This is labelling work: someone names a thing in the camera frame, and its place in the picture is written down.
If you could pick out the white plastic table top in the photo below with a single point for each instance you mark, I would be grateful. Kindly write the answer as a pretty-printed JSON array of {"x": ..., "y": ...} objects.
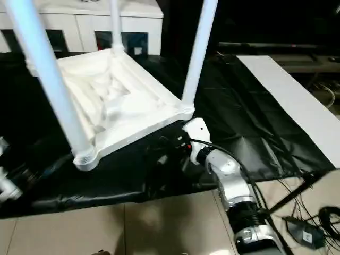
[{"x": 132, "y": 79}]

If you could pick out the black table mat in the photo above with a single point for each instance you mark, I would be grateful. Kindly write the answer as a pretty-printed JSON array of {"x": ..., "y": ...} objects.
[{"x": 239, "y": 119}]

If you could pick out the white jar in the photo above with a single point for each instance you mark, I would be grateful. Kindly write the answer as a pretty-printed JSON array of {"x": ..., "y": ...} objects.
[{"x": 138, "y": 51}]

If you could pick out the white flat board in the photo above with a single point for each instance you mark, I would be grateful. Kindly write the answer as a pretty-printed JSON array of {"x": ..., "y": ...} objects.
[{"x": 292, "y": 101}]

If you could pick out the black tripod stand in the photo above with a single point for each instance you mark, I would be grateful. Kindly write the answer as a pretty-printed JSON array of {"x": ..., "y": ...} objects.
[{"x": 292, "y": 191}]

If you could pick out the white sideboard cabinet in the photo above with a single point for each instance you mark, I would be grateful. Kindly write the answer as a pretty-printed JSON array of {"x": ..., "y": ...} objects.
[{"x": 79, "y": 21}]

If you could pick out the black adapter box with label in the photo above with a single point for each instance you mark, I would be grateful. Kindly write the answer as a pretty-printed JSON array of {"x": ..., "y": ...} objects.
[{"x": 305, "y": 233}]

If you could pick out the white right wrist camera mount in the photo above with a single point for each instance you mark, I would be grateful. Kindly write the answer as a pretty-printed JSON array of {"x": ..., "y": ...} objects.
[{"x": 197, "y": 130}]

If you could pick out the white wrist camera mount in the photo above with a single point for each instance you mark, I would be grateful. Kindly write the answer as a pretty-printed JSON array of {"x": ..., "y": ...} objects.
[
  {"x": 8, "y": 188},
  {"x": 197, "y": 130}
]

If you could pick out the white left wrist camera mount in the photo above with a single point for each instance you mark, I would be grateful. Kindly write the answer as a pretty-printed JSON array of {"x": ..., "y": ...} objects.
[{"x": 8, "y": 188}]

